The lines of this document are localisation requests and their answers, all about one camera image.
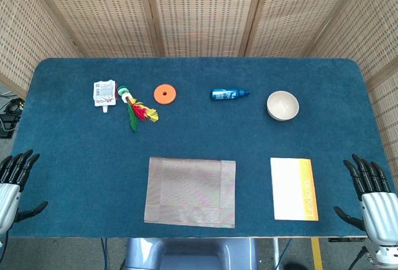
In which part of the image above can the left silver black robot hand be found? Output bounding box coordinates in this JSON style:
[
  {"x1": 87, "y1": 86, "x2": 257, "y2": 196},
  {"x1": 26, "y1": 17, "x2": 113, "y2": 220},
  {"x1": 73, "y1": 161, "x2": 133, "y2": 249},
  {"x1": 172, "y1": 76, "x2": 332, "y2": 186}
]
[{"x1": 0, "y1": 149, "x2": 49, "y2": 236}]

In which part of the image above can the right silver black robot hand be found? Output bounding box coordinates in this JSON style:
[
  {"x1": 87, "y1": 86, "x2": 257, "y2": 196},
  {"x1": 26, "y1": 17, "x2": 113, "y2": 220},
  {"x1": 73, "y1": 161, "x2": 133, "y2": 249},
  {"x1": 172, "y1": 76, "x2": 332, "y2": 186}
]
[{"x1": 333, "y1": 154, "x2": 398, "y2": 248}]

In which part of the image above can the grey woven placemat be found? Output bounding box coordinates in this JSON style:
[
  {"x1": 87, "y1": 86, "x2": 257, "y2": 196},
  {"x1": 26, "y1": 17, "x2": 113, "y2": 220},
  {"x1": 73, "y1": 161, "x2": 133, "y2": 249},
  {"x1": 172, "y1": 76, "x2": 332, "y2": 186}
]
[{"x1": 143, "y1": 157, "x2": 236, "y2": 229}]

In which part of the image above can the beige bowl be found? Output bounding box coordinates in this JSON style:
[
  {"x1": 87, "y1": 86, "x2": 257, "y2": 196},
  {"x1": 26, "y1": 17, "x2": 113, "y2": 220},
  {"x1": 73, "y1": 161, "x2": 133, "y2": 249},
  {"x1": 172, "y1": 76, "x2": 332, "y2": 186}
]
[{"x1": 266, "y1": 90, "x2": 300, "y2": 123}]

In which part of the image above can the blue felt table cover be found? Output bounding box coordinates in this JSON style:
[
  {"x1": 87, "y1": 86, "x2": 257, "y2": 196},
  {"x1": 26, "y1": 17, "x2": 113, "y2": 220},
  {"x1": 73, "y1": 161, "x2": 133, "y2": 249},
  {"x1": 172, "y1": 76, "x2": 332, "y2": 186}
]
[{"x1": 7, "y1": 57, "x2": 396, "y2": 240}]

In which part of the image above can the black equipment on floor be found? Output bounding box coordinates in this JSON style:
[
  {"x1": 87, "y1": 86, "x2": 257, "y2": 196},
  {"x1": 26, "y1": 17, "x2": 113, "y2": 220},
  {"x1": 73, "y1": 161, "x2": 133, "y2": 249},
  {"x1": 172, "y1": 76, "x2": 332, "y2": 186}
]
[{"x1": 0, "y1": 94, "x2": 26, "y2": 139}]

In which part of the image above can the white orange book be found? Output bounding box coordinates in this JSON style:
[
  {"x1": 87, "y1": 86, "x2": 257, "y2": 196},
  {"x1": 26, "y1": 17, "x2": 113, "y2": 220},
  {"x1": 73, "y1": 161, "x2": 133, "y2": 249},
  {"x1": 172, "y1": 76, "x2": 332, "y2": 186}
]
[{"x1": 270, "y1": 157, "x2": 320, "y2": 221}]

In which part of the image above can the white table leg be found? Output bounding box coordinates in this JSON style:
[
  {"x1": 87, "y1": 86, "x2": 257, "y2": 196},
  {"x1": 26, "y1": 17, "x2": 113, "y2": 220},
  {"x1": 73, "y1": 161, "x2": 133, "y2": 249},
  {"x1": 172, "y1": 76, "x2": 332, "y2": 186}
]
[{"x1": 272, "y1": 238, "x2": 280, "y2": 270}]

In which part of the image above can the white spouted food pouch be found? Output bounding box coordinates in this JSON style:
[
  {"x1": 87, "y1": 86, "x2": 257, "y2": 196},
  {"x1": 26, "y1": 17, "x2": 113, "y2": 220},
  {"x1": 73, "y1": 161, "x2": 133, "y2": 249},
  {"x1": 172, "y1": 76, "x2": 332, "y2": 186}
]
[{"x1": 93, "y1": 79, "x2": 118, "y2": 114}]

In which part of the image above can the colourful feather shuttlecock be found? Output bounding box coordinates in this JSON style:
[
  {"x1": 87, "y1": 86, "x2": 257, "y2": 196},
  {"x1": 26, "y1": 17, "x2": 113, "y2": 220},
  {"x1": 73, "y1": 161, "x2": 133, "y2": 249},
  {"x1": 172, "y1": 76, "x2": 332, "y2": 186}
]
[{"x1": 117, "y1": 85, "x2": 159, "y2": 133}]

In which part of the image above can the woven folding screen panel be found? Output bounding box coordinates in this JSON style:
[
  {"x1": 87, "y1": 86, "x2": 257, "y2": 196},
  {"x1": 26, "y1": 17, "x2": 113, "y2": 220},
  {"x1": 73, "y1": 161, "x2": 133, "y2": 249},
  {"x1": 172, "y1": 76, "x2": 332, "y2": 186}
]
[
  {"x1": 26, "y1": 0, "x2": 158, "y2": 58},
  {"x1": 244, "y1": 0, "x2": 363, "y2": 58},
  {"x1": 306, "y1": 0, "x2": 398, "y2": 171},
  {"x1": 144, "y1": 0, "x2": 267, "y2": 58},
  {"x1": 0, "y1": 0, "x2": 80, "y2": 96}
]

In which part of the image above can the grey-blue robot torso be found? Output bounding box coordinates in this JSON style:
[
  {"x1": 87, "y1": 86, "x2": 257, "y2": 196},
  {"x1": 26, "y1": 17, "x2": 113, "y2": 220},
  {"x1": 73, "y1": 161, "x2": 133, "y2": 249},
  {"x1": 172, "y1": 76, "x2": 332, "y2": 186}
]
[{"x1": 124, "y1": 237, "x2": 259, "y2": 270}]

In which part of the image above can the orange disc with hole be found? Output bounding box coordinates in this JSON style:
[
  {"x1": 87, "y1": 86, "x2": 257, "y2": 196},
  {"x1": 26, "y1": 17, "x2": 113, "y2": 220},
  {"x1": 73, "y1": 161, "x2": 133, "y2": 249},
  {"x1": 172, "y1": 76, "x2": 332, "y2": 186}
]
[{"x1": 154, "y1": 84, "x2": 177, "y2": 106}]

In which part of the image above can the blue spray bottle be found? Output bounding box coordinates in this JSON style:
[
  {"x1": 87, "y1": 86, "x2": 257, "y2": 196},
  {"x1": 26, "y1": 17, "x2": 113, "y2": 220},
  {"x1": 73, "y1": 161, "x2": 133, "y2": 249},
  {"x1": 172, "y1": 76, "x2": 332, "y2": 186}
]
[{"x1": 210, "y1": 88, "x2": 251, "y2": 102}]

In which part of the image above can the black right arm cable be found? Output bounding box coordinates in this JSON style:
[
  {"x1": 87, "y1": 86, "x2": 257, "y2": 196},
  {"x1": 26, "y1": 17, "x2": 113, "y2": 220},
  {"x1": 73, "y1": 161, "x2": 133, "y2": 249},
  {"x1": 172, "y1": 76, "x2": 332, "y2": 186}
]
[{"x1": 357, "y1": 246, "x2": 379, "y2": 264}]

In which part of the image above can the blue cable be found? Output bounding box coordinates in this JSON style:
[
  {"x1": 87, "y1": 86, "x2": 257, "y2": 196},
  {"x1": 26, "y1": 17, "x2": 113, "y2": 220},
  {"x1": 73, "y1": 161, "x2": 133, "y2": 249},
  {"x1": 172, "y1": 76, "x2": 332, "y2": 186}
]
[
  {"x1": 277, "y1": 238, "x2": 294, "y2": 267},
  {"x1": 99, "y1": 238, "x2": 108, "y2": 270}
]

